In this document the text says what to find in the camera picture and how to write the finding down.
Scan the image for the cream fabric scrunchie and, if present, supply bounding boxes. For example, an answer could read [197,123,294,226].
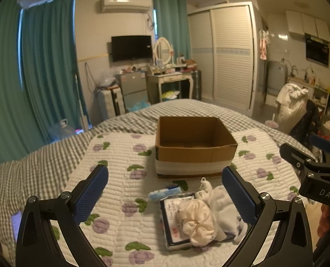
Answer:
[178,199,218,247]

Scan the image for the teal left curtain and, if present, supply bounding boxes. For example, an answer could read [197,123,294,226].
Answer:
[0,0,88,164]

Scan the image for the blue tissue pack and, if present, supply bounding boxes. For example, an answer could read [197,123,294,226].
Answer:
[148,186,183,202]

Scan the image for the smartphone on bed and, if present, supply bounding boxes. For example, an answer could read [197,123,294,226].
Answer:
[11,212,22,242]

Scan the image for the purple drink cup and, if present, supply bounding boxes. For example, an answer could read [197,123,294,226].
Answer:
[265,114,279,129]

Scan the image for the teal curtain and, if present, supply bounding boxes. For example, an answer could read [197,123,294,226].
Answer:
[153,0,191,59]
[0,0,88,164]

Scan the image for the brown cardboard box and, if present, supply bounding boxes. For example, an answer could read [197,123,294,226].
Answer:
[155,116,238,178]

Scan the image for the black wall television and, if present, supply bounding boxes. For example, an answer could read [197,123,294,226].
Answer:
[111,36,153,62]

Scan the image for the grey washing machine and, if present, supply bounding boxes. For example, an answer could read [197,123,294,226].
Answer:
[267,61,288,96]

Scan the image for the teal right curtain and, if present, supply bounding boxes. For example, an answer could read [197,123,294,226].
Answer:
[153,0,191,59]

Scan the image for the packaged item black border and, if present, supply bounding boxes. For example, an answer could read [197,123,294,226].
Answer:
[159,192,235,251]

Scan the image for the hanging pink clothes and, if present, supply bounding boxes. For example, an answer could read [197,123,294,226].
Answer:
[259,30,270,60]

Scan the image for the black range hood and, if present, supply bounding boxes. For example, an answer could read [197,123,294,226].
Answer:
[305,34,330,67]

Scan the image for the white sock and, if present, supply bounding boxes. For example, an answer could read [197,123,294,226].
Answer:
[196,177,248,244]

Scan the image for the clear water jug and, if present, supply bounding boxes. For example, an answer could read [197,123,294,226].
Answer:
[50,119,76,142]

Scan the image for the right human hand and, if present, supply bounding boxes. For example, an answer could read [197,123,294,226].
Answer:
[317,204,330,238]

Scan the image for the white floral quilted mat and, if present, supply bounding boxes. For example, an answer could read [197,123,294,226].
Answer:
[46,128,319,267]

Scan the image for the white kitchen cabinets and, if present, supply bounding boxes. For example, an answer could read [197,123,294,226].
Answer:
[285,10,330,43]

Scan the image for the white dressing table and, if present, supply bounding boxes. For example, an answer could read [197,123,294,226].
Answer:
[146,72,194,105]

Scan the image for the white sliding wardrobe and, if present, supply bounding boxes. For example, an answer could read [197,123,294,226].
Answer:
[188,1,260,116]

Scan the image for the white clothes pile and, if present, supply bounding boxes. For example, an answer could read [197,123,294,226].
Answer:
[275,83,309,134]

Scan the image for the white air conditioner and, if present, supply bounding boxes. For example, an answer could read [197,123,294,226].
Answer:
[100,0,152,13]

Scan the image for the grey mini fridge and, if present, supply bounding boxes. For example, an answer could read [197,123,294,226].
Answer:
[117,71,149,108]

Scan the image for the grey checked bed cover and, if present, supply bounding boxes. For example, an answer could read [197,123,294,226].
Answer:
[0,98,319,267]

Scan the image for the oval vanity mirror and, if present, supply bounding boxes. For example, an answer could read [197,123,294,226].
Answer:
[153,37,173,66]

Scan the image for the blue plastic bag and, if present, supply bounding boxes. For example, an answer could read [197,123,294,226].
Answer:
[126,99,151,112]

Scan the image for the white suitcase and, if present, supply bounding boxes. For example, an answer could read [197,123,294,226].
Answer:
[97,86,126,121]

